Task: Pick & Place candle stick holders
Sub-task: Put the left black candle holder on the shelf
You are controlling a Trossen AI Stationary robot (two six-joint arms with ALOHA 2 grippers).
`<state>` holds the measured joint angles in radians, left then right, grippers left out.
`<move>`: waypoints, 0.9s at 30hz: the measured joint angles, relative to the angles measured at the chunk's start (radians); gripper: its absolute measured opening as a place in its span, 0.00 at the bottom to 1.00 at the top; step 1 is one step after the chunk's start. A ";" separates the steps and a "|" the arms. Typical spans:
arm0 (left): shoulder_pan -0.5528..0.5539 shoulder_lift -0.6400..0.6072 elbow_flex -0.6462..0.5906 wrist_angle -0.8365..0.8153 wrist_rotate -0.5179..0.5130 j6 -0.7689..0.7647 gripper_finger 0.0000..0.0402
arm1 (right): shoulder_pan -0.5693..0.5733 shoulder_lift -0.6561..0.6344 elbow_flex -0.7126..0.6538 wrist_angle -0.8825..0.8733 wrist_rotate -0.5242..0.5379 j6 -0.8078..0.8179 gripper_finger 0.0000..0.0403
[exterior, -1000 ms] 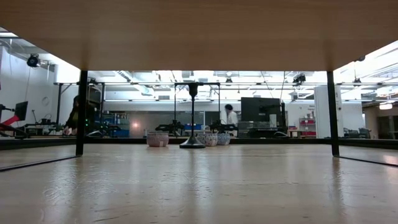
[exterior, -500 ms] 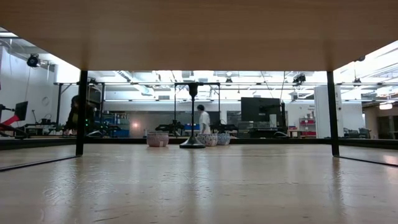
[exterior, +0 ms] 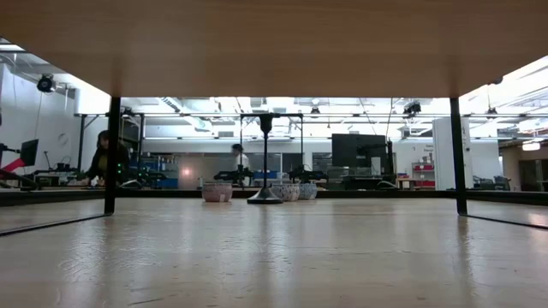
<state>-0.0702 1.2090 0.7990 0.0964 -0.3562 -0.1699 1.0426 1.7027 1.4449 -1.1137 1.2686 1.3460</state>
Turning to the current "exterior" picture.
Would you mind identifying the white blue-leaf candle tin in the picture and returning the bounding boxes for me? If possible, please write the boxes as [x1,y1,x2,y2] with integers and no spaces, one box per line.
[298,182,319,201]
[270,183,301,203]

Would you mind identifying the pinkish patterned candle tin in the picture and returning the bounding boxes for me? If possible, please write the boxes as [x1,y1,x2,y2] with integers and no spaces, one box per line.
[201,182,234,204]

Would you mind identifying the black candlestick holder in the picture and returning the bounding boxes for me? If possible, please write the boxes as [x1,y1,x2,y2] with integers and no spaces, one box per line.
[247,113,284,205]

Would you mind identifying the black aluminium table frame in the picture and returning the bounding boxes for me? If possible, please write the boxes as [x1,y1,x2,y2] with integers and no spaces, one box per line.
[0,187,548,207]

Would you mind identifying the large black monitor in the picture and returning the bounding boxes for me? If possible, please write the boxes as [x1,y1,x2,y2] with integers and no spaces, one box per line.
[331,133,389,176]

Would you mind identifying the wooden riser shelf, black legs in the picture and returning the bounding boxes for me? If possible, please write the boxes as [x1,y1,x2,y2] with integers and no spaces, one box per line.
[0,0,548,237]

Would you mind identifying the rack with red bins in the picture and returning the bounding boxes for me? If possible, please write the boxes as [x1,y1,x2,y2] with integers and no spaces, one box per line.
[411,161,437,189]

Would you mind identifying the person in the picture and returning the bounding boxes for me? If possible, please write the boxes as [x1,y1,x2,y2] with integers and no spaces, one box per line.
[83,130,132,187]
[230,143,252,173]

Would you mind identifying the small black monitor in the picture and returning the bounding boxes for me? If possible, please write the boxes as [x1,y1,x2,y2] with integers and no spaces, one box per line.
[19,139,39,167]

